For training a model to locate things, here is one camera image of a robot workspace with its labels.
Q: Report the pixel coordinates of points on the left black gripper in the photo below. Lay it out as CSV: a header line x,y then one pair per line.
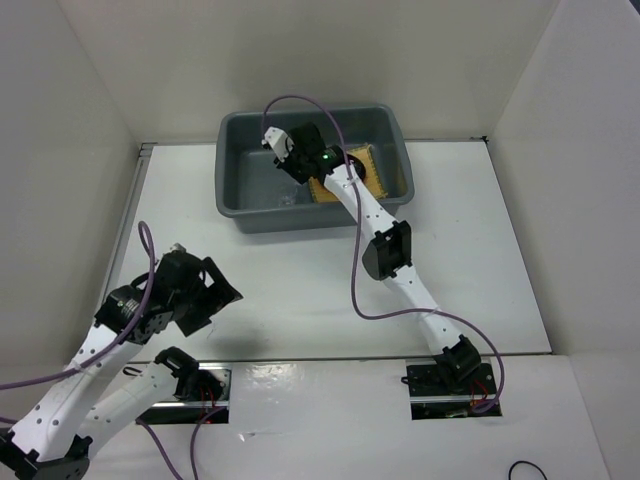
x,y
222,293

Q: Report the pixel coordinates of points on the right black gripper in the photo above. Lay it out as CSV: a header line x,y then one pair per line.
x,y
284,167

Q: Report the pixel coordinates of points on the black round plate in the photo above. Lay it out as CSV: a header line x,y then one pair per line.
x,y
356,170

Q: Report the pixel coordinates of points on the woven bamboo mat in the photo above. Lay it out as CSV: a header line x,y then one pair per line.
x,y
377,170

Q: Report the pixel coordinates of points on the clear plastic cup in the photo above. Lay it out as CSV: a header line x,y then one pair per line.
x,y
286,196

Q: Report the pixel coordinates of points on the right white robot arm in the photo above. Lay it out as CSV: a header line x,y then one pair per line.
x,y
385,242

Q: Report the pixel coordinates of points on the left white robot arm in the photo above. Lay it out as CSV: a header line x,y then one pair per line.
x,y
62,433

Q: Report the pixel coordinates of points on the grey plastic bin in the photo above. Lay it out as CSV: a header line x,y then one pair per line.
x,y
246,176

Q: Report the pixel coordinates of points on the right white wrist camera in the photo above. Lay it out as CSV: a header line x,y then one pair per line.
x,y
279,142

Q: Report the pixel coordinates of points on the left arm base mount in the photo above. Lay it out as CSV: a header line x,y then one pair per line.
x,y
208,399

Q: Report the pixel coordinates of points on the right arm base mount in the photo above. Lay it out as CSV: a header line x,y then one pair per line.
x,y
430,398

